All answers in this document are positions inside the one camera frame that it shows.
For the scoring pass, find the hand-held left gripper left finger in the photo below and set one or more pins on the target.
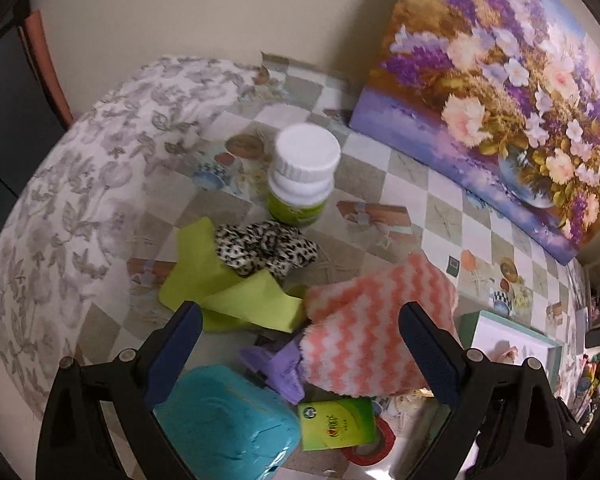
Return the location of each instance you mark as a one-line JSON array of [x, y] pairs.
[[180, 345]]

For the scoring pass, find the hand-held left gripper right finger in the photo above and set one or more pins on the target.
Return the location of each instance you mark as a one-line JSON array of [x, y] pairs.
[[430, 355]]

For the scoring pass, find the white tray teal rim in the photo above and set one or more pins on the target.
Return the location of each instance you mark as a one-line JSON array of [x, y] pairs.
[[500, 335]]

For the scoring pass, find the pink white zigzag cloth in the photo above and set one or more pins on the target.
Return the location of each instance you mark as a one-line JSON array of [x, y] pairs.
[[360, 330]]

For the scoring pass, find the lime green cloth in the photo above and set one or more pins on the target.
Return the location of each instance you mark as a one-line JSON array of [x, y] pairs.
[[195, 270]]

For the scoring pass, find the leopard print scrunchie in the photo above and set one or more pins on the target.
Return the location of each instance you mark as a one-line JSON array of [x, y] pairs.
[[265, 247]]

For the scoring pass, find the purple hair clip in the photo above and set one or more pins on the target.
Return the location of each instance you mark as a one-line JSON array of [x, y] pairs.
[[280, 370]]

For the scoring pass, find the red tape roll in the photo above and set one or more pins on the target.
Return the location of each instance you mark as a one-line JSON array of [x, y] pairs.
[[380, 447]]

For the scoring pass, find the green tissue packet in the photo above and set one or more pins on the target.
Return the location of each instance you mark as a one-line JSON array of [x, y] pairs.
[[335, 422]]

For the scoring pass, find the pile of small trinkets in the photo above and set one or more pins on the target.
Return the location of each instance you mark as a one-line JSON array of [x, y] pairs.
[[595, 375]]

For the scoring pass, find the grey floral tablecloth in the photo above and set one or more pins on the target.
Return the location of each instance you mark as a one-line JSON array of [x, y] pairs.
[[80, 185]]

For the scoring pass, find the white bottle green label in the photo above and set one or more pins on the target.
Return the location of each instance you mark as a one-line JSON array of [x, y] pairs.
[[300, 160]]

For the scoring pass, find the flower painting canvas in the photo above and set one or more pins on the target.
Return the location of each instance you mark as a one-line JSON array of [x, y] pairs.
[[480, 85]]

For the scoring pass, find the brown chair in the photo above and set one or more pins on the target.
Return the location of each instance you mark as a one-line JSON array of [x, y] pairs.
[[50, 85]]

